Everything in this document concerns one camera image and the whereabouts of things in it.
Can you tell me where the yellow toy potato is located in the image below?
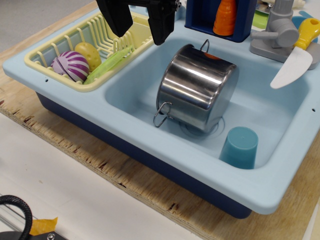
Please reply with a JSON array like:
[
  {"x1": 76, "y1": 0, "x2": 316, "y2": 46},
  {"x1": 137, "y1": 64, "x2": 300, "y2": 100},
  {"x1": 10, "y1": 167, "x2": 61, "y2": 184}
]
[{"x1": 74, "y1": 42, "x2": 102, "y2": 72}]

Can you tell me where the teal plastic cup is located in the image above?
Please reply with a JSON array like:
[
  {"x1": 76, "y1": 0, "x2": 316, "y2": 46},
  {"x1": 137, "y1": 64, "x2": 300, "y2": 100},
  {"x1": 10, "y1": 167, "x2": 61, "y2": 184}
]
[{"x1": 219, "y1": 126, "x2": 259, "y2": 170}]

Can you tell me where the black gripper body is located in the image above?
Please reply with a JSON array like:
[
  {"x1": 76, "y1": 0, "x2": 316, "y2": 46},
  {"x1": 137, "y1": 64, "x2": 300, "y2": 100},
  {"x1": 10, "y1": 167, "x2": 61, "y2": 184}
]
[{"x1": 126, "y1": 0, "x2": 181, "y2": 13}]

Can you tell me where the black metal bracket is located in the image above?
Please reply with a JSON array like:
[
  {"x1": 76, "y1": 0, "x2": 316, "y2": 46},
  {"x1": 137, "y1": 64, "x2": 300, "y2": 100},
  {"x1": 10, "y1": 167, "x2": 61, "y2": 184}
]
[{"x1": 0, "y1": 231, "x2": 69, "y2": 240}]

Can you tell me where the green toy pea pod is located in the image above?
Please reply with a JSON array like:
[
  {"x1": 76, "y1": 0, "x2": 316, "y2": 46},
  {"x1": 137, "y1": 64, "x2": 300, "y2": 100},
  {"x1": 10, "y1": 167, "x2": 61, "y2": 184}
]
[{"x1": 83, "y1": 46, "x2": 132, "y2": 85}]

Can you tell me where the black cable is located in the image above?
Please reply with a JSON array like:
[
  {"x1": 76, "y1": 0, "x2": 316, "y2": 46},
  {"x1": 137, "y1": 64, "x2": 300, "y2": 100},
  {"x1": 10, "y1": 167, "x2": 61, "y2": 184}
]
[{"x1": 0, "y1": 195, "x2": 33, "y2": 236}]

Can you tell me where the light blue toy sink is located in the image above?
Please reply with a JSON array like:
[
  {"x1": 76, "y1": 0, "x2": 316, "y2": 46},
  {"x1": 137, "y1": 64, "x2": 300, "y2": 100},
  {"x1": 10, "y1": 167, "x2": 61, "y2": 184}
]
[{"x1": 2, "y1": 19, "x2": 320, "y2": 215}]

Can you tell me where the yellow handled toy knife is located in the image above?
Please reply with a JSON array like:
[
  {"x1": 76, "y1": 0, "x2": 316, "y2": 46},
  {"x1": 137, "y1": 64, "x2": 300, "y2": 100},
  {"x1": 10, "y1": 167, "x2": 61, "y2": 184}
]
[{"x1": 270, "y1": 18, "x2": 320, "y2": 89}]

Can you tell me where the plywood base board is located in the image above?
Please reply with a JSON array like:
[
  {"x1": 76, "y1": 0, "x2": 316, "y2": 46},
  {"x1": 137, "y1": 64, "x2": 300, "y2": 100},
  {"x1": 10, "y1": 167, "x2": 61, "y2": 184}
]
[{"x1": 0, "y1": 0, "x2": 320, "y2": 240}]

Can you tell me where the dark blue utensil holder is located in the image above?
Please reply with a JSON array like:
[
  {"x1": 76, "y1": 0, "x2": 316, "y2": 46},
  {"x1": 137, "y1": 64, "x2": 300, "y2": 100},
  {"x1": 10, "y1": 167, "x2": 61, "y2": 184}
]
[{"x1": 185, "y1": 0, "x2": 257, "y2": 43}]

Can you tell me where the yellow tape piece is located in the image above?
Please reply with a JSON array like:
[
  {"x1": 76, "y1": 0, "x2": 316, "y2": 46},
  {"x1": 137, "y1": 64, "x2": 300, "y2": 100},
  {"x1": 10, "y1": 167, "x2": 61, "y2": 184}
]
[{"x1": 29, "y1": 217, "x2": 58, "y2": 236}]

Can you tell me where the orange toy piece in pot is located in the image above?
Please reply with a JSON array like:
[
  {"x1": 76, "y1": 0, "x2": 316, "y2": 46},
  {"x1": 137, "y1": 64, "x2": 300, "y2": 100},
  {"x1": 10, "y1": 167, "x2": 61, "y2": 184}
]
[{"x1": 204, "y1": 52, "x2": 221, "y2": 60}]

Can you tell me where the stainless steel pot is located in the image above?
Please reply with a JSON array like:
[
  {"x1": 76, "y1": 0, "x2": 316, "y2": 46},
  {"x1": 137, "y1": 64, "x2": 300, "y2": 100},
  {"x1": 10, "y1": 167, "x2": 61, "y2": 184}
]
[{"x1": 155, "y1": 40, "x2": 240, "y2": 133}]

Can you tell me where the cream dish drying rack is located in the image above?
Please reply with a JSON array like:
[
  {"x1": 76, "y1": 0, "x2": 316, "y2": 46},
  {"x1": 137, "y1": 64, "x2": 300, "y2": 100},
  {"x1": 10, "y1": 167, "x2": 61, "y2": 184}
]
[{"x1": 24, "y1": 12, "x2": 154, "y2": 92}]

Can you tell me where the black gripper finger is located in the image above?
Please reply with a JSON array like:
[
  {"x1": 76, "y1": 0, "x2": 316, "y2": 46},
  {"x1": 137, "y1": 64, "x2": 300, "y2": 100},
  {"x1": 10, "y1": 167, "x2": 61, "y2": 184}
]
[
  {"x1": 147, "y1": 5, "x2": 175, "y2": 46},
  {"x1": 96, "y1": 0, "x2": 133, "y2": 37}
]

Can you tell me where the cream toy object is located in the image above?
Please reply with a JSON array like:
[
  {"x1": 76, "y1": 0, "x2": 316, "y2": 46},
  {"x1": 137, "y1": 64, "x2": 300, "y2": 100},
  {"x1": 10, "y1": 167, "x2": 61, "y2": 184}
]
[{"x1": 292, "y1": 0, "x2": 306, "y2": 9}]

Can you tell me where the green toy plate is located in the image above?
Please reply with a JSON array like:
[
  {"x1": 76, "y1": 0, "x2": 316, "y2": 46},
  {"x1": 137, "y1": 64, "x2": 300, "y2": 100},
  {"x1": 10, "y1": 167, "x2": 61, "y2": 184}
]
[{"x1": 252, "y1": 10, "x2": 269, "y2": 29}]

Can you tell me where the grey toy faucet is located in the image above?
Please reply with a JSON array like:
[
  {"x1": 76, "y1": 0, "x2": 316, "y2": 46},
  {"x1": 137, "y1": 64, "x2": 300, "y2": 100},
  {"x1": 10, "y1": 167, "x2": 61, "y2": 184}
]
[{"x1": 249, "y1": 0, "x2": 318, "y2": 71}]

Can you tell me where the purple striped toy onion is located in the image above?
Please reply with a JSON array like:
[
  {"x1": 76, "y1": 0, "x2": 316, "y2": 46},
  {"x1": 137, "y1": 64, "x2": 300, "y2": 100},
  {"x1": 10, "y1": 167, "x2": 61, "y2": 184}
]
[{"x1": 51, "y1": 51, "x2": 89, "y2": 83}]

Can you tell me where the orange toy carrot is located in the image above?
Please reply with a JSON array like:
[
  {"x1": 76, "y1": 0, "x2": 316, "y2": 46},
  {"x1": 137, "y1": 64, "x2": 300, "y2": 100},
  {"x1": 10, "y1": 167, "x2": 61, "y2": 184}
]
[{"x1": 212, "y1": 0, "x2": 237, "y2": 36}]

